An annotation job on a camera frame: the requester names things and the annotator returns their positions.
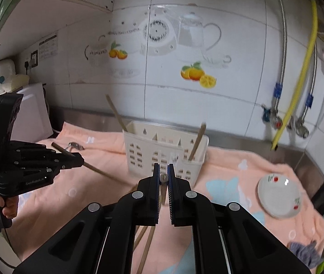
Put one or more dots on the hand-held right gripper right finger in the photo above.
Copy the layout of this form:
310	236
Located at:
172	194

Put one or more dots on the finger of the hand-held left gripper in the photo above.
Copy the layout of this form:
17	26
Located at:
62	165
50	154

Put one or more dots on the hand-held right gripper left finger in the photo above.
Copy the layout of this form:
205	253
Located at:
157	194

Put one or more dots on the metal cutlery piece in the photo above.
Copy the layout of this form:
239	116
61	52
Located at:
163	178

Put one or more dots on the wooden chopstick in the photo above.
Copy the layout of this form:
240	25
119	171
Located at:
197	142
147	248
116	114
99	171
140	237

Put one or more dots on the white plastic utensil holder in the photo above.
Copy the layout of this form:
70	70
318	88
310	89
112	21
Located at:
142	154

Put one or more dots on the metal spoon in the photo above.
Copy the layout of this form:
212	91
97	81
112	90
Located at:
75	145

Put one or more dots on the white box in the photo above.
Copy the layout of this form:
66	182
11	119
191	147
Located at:
33	111

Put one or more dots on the peach printed towel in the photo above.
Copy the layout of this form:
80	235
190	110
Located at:
230	177

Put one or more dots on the cream plastic object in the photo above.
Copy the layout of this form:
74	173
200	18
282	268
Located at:
15	82

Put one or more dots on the white kitchen appliance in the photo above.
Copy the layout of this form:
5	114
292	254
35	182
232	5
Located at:
6	67

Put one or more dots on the white saucer with cherry print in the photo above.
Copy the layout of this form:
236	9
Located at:
276	197

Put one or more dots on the white label sticker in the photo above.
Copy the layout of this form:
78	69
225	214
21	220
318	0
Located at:
48	47

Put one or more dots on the metal water valve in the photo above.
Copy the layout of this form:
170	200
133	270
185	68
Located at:
301	127
273	117

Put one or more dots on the grey cloth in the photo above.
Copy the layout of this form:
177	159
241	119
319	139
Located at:
304	255

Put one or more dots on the black wall socket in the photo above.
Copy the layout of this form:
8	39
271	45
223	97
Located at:
34	58

